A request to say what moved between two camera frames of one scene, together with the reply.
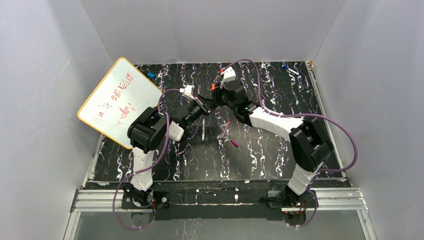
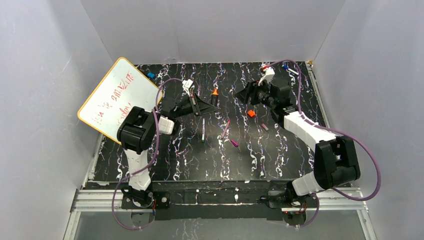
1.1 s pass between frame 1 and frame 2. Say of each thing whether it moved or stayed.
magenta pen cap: stayed
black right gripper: moved
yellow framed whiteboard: stayed
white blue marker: stayed
